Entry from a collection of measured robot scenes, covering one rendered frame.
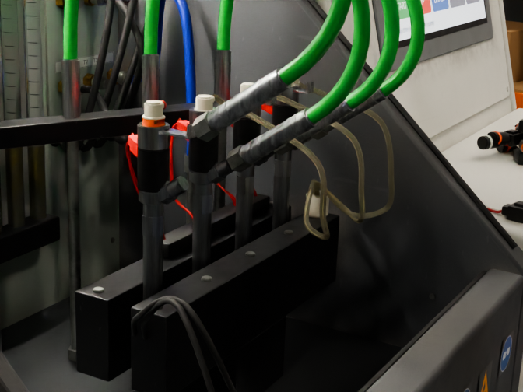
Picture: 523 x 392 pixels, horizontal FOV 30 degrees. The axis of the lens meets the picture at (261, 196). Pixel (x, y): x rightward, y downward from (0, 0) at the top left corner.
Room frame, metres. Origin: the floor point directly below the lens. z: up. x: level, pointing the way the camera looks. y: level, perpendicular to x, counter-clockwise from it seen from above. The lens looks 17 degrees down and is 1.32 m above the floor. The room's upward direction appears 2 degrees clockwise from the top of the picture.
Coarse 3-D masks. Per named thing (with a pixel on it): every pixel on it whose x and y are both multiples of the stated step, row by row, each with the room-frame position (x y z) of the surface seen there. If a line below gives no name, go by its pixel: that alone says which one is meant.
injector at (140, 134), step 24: (144, 144) 0.81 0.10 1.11; (168, 144) 0.82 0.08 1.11; (144, 168) 0.81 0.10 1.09; (168, 168) 0.82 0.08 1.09; (144, 192) 0.81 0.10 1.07; (168, 192) 0.81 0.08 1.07; (144, 216) 0.82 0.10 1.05; (144, 240) 0.82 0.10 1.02; (144, 264) 0.82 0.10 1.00; (144, 288) 0.82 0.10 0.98
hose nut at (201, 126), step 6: (204, 114) 0.79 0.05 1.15; (198, 120) 0.79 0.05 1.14; (204, 120) 0.78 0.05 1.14; (192, 126) 0.79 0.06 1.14; (198, 126) 0.79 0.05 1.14; (204, 126) 0.78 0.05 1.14; (198, 132) 0.79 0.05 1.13; (204, 132) 0.78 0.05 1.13; (210, 132) 0.78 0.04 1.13; (216, 132) 0.79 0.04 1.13; (204, 138) 0.79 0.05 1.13; (210, 138) 0.79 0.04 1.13
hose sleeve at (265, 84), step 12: (276, 72) 0.75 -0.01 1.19; (264, 84) 0.76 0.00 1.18; (276, 84) 0.75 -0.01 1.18; (240, 96) 0.77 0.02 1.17; (252, 96) 0.76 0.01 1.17; (264, 96) 0.76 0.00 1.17; (216, 108) 0.78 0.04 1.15; (228, 108) 0.77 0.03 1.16; (240, 108) 0.77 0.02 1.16; (252, 108) 0.77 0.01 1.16; (216, 120) 0.78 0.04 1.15; (228, 120) 0.78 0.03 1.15
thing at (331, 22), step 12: (336, 0) 0.73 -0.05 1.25; (348, 0) 0.73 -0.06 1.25; (336, 12) 0.73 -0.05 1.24; (324, 24) 0.74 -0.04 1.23; (336, 24) 0.73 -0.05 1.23; (324, 36) 0.73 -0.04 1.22; (336, 36) 0.74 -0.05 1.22; (312, 48) 0.74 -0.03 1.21; (324, 48) 0.74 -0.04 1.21; (300, 60) 0.74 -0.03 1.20; (312, 60) 0.74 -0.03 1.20; (288, 72) 0.75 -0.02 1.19; (300, 72) 0.75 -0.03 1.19; (288, 84) 0.75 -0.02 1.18
